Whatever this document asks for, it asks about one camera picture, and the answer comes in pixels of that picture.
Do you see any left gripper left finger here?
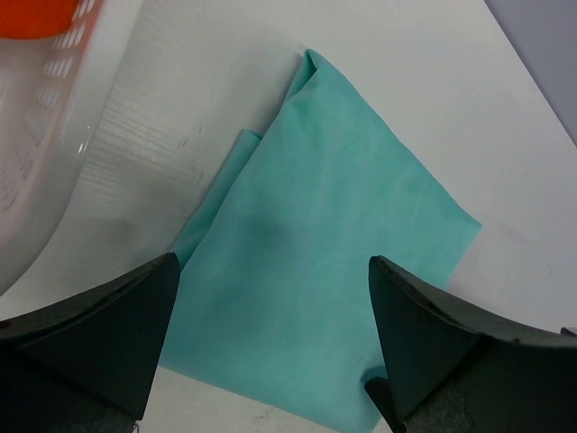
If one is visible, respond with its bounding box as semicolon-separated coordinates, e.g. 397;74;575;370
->
1;253;180;432

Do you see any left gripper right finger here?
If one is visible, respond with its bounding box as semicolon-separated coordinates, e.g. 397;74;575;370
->
364;256;576;432

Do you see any teal t shirt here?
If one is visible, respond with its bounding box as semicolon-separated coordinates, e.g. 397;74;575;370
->
160;50;481;432

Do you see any white plastic basket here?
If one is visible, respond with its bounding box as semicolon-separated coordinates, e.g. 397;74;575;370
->
1;1;142;292

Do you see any orange t shirt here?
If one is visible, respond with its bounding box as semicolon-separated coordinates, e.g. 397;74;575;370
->
0;0;79;40

